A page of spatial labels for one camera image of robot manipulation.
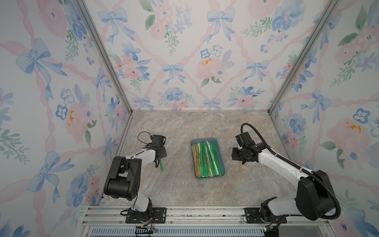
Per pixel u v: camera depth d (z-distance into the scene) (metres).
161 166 0.91
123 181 0.46
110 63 0.91
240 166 0.91
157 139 0.77
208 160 0.93
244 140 0.69
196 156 0.95
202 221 0.73
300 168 0.47
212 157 0.93
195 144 1.00
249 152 0.62
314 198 0.41
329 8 0.69
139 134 0.79
